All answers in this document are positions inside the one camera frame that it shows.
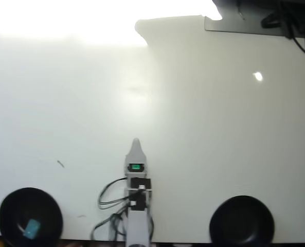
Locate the grey gripper green label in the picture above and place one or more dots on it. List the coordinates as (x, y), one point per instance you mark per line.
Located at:
(143, 169)

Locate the blue speckled cube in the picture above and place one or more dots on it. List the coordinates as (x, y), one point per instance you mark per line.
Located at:
(31, 228)

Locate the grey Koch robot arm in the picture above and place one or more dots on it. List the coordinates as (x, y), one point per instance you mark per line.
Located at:
(138, 226)

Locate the black bowl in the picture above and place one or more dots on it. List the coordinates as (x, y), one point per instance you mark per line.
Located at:
(10, 211)
(241, 226)

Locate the grey monitor stand plate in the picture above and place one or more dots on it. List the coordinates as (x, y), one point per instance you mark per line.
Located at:
(235, 25)

